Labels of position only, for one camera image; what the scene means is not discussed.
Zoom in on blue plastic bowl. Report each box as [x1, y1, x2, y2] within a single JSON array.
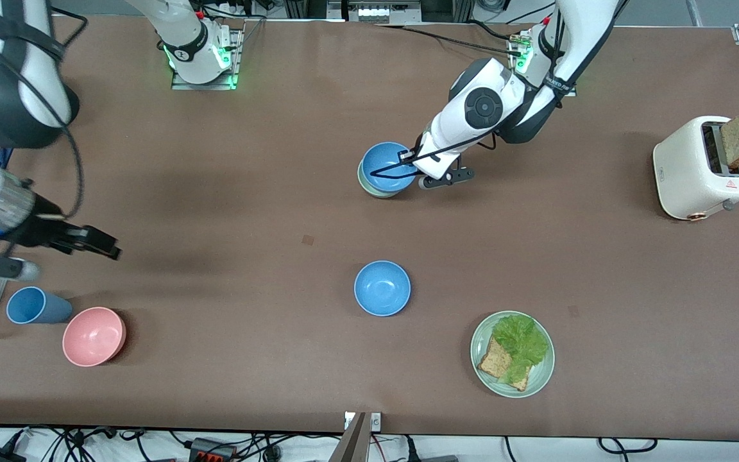
[[361, 142, 418, 193], [353, 260, 412, 317]]

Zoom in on pale green bowl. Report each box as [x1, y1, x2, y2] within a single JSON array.
[[357, 160, 418, 198]]

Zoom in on pink plastic bowl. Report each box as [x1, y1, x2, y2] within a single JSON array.
[[62, 307, 127, 368]]

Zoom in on blue plastic cup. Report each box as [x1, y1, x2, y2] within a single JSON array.
[[6, 286, 74, 325]]

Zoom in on grey control box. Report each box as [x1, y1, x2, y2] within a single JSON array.
[[328, 0, 423, 25]]

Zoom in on green lettuce leaf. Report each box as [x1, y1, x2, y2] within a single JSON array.
[[493, 313, 550, 386]]

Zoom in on seeded brown bread slice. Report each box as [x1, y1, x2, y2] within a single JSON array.
[[477, 337, 531, 392]]

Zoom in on black red power strip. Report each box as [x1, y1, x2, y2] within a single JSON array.
[[189, 438, 237, 462]]

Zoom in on pale green plate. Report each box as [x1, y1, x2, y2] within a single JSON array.
[[470, 311, 556, 398]]

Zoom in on cream white toaster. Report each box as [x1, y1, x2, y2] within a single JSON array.
[[652, 115, 739, 221]]

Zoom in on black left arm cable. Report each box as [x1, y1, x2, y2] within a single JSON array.
[[369, 119, 524, 179]]

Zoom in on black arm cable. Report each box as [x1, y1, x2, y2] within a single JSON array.
[[369, 119, 524, 179], [0, 6, 88, 219]]

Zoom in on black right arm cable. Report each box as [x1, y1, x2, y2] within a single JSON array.
[[0, 6, 88, 219]]

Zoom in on black tabletop cable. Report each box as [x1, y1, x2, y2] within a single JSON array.
[[376, 23, 521, 57]]

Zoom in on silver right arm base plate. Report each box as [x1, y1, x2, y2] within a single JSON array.
[[171, 26, 245, 90]]

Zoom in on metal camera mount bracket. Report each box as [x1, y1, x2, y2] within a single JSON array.
[[328, 411, 383, 462]]

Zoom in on black looped floor cable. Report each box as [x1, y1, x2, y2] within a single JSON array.
[[598, 438, 659, 456]]

